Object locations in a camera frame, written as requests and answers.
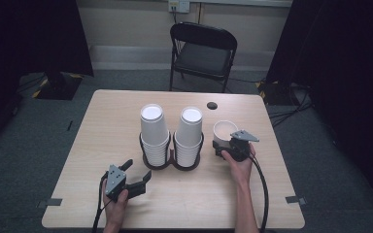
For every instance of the stack of white cups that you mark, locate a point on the stack of white cups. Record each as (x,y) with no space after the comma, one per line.
(189,136)
(153,129)

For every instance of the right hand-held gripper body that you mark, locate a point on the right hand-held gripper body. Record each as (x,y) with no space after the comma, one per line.
(239,147)

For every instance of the white wall socket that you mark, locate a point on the white wall socket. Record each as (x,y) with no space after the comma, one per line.
(179,6)

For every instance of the dark curtain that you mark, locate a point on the dark curtain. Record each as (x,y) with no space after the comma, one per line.
(346,64)
(19,48)

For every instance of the black stand base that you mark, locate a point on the black stand base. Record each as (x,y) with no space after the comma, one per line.
(277,92)
(58,85)

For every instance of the person's left hand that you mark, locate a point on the person's left hand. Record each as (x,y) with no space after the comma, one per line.
(115,208)

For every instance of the black folding chair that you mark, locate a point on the black folding chair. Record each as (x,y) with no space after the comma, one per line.
(204,58)

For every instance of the person's right hand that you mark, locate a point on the person's right hand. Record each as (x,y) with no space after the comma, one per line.
(241,168)

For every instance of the white paper cup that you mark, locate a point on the white paper cup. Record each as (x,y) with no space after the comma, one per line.
(221,134)

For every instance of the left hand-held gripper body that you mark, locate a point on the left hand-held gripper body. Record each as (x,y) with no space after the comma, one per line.
(115,181)

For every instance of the grey tape strip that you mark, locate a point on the grey tape strip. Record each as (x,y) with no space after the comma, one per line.
(295,200)
(50,203)

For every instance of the black double cup holder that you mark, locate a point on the black double cup holder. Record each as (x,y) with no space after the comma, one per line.
(149,166)

